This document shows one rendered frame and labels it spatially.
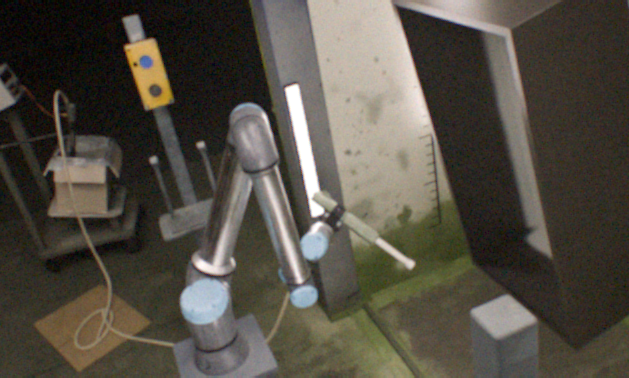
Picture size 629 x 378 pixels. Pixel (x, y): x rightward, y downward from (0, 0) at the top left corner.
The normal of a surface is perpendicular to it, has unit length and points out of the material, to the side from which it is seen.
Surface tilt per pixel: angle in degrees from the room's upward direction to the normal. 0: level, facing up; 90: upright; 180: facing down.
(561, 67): 91
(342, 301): 90
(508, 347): 90
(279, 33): 90
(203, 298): 5
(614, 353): 0
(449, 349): 0
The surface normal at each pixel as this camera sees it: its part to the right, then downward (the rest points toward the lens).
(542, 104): 0.37, 0.40
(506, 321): -0.18, -0.86
